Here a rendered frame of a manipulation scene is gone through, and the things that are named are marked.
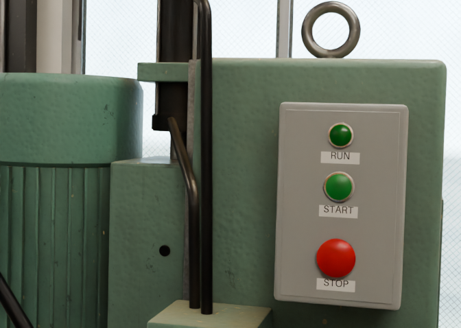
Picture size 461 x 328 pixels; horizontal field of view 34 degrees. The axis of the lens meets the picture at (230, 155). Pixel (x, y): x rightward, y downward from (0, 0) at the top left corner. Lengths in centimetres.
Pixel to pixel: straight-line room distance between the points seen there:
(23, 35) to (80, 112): 147
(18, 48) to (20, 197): 147
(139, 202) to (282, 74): 19
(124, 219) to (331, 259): 24
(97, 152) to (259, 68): 20
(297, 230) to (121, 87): 27
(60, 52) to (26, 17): 14
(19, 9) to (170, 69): 150
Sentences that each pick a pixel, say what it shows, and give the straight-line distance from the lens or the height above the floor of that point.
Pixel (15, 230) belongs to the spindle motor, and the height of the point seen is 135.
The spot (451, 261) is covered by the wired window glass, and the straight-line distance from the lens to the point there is 214.
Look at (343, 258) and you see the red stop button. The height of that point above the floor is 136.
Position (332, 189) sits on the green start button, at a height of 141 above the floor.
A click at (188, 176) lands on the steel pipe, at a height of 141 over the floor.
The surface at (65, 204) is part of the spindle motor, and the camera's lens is 77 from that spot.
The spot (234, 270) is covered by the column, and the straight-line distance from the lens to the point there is 68.
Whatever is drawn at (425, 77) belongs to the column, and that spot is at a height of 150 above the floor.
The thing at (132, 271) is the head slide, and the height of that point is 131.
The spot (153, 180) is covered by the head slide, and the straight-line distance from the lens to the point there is 74.
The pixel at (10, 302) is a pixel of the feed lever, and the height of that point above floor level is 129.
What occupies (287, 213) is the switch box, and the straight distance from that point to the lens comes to 60.
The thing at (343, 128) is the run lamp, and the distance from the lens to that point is 59.
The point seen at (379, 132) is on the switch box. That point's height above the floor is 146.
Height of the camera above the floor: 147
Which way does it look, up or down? 3 degrees down
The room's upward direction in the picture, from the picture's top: 2 degrees clockwise
